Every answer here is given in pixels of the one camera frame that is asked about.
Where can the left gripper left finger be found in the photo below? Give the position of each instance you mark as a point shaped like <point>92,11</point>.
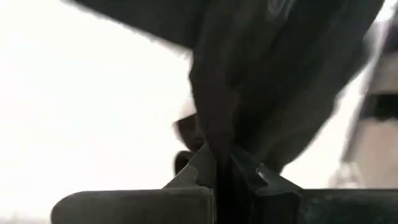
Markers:
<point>140,207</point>

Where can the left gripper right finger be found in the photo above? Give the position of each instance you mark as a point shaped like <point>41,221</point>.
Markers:
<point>311,207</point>

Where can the black garment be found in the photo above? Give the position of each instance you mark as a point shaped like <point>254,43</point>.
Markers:
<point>273,77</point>

